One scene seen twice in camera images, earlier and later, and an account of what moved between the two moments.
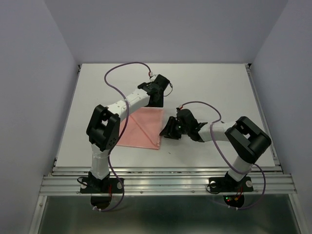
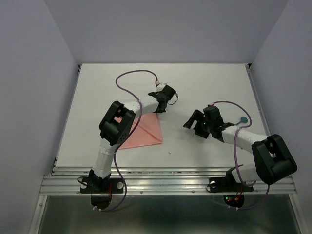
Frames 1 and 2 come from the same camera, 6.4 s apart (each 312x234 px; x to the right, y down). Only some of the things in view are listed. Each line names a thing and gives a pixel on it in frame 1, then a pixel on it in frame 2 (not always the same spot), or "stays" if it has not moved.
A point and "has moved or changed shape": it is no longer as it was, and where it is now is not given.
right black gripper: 166,131 → 197,115
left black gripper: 159,104 → 160,111
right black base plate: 225,185 stays
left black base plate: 88,185 stays
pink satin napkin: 143,128 has moved or changed shape
